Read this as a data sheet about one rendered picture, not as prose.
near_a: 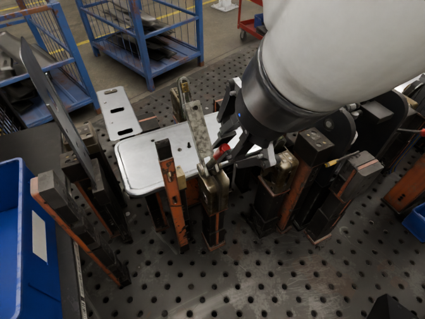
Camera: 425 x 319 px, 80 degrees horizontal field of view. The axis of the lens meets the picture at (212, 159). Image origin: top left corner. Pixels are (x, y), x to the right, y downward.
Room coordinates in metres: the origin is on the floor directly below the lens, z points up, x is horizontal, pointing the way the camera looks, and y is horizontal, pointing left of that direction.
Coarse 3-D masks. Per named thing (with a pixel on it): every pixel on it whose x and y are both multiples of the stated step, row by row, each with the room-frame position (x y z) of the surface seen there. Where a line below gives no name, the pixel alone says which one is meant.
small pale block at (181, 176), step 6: (180, 168) 0.38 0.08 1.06; (168, 174) 0.37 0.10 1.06; (180, 174) 0.36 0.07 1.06; (180, 180) 0.36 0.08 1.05; (180, 186) 0.35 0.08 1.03; (186, 186) 0.36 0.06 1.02; (180, 192) 0.36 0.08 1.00; (186, 198) 0.36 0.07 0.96; (186, 204) 0.36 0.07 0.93; (186, 210) 0.36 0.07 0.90; (186, 216) 0.36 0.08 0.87; (186, 222) 0.36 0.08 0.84; (186, 228) 0.36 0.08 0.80; (192, 240) 0.36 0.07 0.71
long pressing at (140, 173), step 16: (160, 128) 0.60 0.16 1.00; (176, 128) 0.59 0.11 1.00; (208, 128) 0.59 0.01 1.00; (240, 128) 0.59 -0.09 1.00; (128, 144) 0.52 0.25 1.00; (144, 144) 0.52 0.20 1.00; (176, 144) 0.52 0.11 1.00; (192, 144) 0.52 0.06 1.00; (128, 160) 0.46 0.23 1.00; (144, 160) 0.46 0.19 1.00; (176, 160) 0.46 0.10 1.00; (192, 160) 0.46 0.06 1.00; (208, 160) 0.46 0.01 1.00; (128, 176) 0.41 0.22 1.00; (144, 176) 0.41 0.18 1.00; (160, 176) 0.41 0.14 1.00; (192, 176) 0.41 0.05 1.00; (128, 192) 0.36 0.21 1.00; (144, 192) 0.35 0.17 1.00
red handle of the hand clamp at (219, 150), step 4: (224, 144) 0.33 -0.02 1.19; (220, 148) 0.32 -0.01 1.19; (224, 148) 0.32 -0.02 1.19; (228, 148) 0.32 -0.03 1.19; (216, 152) 0.33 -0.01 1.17; (220, 152) 0.32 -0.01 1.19; (224, 152) 0.32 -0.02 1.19; (212, 156) 0.35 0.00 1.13; (216, 156) 0.33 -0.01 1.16; (212, 160) 0.35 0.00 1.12; (216, 160) 0.34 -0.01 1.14; (208, 164) 0.37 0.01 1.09; (212, 164) 0.36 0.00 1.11; (208, 168) 0.38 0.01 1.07
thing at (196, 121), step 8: (184, 104) 0.46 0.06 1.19; (192, 104) 0.46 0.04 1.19; (184, 112) 0.48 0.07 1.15; (192, 112) 0.45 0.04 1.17; (200, 112) 0.46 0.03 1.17; (192, 120) 0.44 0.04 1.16; (200, 120) 0.45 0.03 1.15; (192, 128) 0.43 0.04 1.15; (200, 128) 0.43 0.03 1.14; (192, 136) 0.43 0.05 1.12; (200, 136) 0.42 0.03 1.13; (208, 136) 0.43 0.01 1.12; (200, 144) 0.41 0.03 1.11; (208, 144) 0.41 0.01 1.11; (200, 152) 0.40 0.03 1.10; (208, 152) 0.40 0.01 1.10; (200, 160) 0.39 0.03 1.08; (216, 168) 0.38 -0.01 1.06
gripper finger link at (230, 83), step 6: (240, 78) 0.31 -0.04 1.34; (228, 84) 0.30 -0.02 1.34; (234, 84) 0.30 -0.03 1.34; (228, 90) 0.30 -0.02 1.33; (234, 90) 0.30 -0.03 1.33; (228, 96) 0.30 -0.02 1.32; (234, 96) 0.30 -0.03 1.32; (222, 102) 0.31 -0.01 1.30; (228, 102) 0.30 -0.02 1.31; (234, 102) 0.31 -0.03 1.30; (222, 108) 0.31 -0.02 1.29; (228, 108) 0.31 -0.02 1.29; (234, 108) 0.32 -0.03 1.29; (222, 114) 0.31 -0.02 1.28; (228, 114) 0.32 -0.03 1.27; (222, 120) 0.32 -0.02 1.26
